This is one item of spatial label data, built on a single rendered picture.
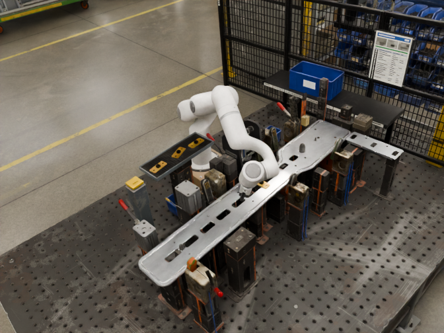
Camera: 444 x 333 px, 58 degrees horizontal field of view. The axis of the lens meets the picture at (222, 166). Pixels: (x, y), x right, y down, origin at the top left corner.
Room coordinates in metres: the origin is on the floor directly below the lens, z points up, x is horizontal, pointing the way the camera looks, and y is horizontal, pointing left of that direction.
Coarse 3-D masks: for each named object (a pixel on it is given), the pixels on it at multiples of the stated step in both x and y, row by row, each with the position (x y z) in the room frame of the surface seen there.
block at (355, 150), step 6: (348, 144) 1.75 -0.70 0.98; (348, 150) 1.70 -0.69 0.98; (354, 150) 1.69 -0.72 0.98; (360, 150) 1.69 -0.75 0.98; (354, 156) 1.66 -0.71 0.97; (360, 156) 1.67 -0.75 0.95; (354, 162) 1.65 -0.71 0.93; (360, 162) 1.68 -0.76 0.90; (354, 168) 1.65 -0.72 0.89; (354, 174) 1.67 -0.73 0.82; (354, 180) 1.67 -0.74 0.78; (348, 186) 1.66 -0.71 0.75; (354, 186) 1.68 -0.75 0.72; (348, 192) 1.65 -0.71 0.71
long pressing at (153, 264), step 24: (288, 144) 1.77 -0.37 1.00; (312, 144) 1.75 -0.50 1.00; (288, 168) 1.57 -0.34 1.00; (312, 168) 1.56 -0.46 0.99; (264, 192) 1.41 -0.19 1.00; (216, 216) 1.28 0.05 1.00; (240, 216) 1.27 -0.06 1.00; (168, 240) 1.16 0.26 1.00; (216, 240) 1.14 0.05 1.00; (144, 264) 1.05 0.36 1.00; (168, 264) 1.03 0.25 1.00
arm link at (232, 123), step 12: (228, 120) 1.38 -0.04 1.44; (240, 120) 1.39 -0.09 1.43; (228, 132) 1.35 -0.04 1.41; (240, 132) 1.34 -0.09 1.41; (240, 144) 1.30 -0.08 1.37; (252, 144) 1.30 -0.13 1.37; (264, 144) 1.29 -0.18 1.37; (264, 156) 1.26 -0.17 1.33; (264, 168) 1.21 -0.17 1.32; (276, 168) 1.21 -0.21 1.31
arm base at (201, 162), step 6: (210, 150) 1.93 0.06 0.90; (198, 156) 1.89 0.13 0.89; (204, 156) 1.89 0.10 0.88; (210, 156) 1.92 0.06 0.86; (216, 156) 1.97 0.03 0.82; (192, 162) 1.93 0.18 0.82; (198, 162) 1.89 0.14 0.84; (204, 162) 1.89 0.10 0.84; (198, 168) 1.86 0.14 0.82; (204, 168) 1.85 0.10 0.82
